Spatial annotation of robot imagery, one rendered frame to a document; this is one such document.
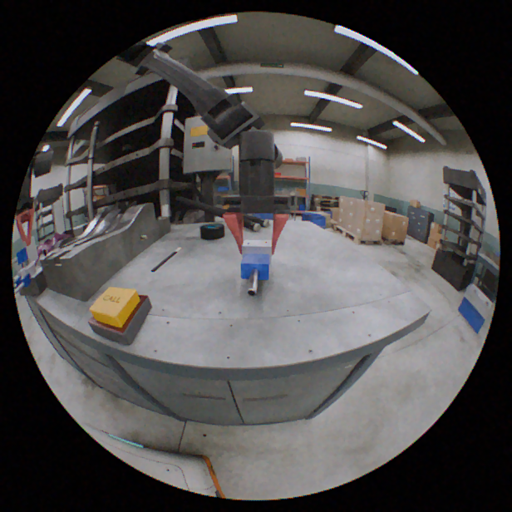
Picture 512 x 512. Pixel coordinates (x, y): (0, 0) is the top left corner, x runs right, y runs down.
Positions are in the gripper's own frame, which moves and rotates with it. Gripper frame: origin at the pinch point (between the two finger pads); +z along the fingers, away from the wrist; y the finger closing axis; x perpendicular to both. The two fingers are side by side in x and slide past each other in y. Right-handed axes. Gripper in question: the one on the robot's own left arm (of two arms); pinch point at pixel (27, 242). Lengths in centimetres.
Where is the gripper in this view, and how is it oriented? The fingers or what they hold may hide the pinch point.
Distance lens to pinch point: 52.3
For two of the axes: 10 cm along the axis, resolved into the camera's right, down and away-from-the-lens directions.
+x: -0.1, 3.9, -9.2
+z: 0.0, 9.2, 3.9
